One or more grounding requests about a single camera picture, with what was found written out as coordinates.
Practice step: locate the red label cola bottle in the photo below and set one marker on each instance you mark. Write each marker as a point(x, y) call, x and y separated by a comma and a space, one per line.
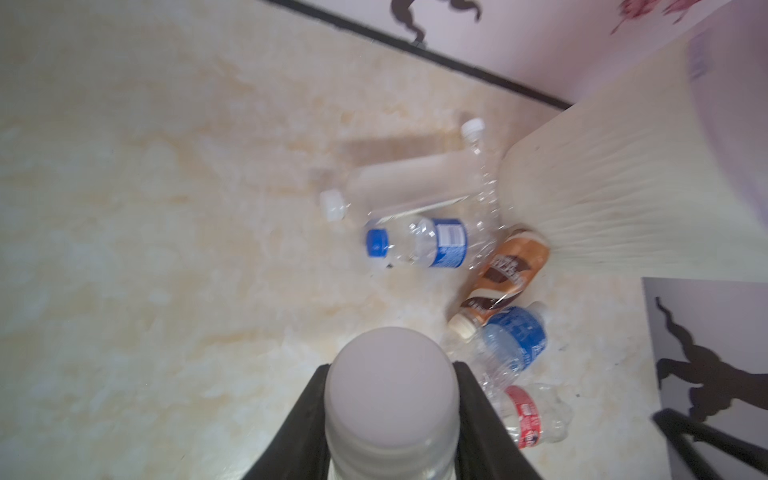
point(533, 414)

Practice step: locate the clear bottle with white cap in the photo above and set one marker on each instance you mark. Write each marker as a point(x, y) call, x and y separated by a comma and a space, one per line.
point(485, 209)

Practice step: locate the blue label water bottle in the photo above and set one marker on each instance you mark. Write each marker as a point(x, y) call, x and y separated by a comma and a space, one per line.
point(507, 345)

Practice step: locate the crushed orange coffee bottle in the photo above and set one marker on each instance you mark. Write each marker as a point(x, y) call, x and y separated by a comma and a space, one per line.
point(506, 274)

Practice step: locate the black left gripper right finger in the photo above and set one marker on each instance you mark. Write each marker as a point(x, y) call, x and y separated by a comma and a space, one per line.
point(485, 450)

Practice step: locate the clear bottle with blue cap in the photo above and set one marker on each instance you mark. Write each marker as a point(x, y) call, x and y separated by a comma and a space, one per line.
point(438, 243)

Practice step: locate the white bin with purple liner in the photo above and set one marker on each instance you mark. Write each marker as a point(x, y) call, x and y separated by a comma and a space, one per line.
point(662, 172)

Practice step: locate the flat clear white cap bottle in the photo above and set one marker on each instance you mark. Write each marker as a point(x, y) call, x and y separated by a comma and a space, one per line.
point(376, 193)

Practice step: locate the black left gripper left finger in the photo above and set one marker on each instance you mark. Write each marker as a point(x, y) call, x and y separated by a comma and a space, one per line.
point(299, 449)

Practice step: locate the clear bottle with green cap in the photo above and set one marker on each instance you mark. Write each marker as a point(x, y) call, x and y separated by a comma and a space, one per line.
point(392, 408)

